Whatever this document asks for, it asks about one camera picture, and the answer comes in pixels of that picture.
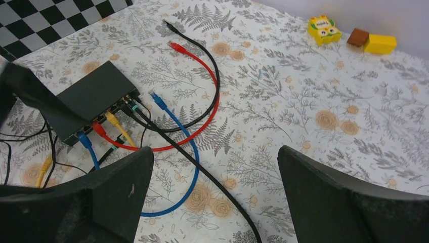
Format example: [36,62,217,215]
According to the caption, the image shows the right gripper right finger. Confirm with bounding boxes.
[277,146,428,242]

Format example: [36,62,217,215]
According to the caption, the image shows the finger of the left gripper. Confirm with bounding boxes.
[1,62,88,129]

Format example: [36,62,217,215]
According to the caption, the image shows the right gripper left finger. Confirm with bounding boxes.
[1,147,154,242]

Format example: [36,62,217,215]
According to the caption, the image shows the black network switch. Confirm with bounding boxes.
[41,61,140,146]

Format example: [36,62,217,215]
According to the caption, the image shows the black ethernet cable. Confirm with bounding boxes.
[88,103,263,243]

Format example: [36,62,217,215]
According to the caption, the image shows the floral patterned table mat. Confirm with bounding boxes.
[16,1,428,242]

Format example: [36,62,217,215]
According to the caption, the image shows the yellow rectangular block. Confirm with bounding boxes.
[363,34,397,55]

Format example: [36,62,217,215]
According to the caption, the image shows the brown block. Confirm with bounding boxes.
[347,28,369,47]

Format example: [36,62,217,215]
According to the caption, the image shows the yellow owl toy block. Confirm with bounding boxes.
[307,15,342,46]

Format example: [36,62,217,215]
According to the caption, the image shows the blue ethernet cable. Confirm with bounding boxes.
[76,91,200,218]

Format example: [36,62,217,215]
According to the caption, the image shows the red ethernet cable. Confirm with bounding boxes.
[92,40,221,152]

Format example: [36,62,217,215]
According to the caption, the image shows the yellow ethernet cable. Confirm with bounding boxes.
[34,111,138,188]

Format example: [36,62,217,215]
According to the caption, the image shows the thin black cable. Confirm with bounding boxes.
[127,19,221,148]

